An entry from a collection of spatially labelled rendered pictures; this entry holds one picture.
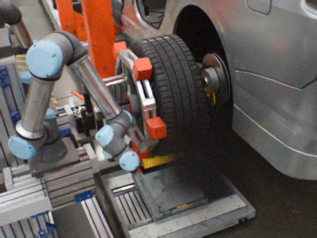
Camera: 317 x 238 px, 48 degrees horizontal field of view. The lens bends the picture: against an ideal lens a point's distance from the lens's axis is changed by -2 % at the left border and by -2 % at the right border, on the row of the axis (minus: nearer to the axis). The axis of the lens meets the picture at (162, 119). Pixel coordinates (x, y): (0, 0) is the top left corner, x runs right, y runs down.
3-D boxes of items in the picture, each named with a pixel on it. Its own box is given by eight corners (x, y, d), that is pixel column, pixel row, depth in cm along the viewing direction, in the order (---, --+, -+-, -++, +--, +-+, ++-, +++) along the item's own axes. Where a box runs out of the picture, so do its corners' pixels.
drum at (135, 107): (145, 117, 198) (143, 94, 191) (108, 126, 192) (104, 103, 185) (138, 106, 209) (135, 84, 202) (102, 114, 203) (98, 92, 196)
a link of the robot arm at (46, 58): (46, 147, 156) (78, 39, 127) (29, 168, 144) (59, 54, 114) (21, 135, 156) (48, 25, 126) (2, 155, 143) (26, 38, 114)
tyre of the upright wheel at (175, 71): (168, 127, 248) (213, 163, 189) (136, 135, 241) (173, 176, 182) (155, 30, 226) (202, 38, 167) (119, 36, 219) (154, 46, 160)
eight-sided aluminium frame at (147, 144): (161, 167, 192) (153, 72, 164) (150, 170, 190) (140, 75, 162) (131, 121, 236) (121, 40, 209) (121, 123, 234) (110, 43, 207)
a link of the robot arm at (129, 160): (130, 146, 134) (145, 162, 137) (124, 141, 145) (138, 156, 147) (114, 161, 133) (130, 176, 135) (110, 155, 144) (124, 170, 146)
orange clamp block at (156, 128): (160, 128, 180) (167, 137, 173) (145, 132, 178) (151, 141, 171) (159, 116, 177) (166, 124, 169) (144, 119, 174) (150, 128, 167)
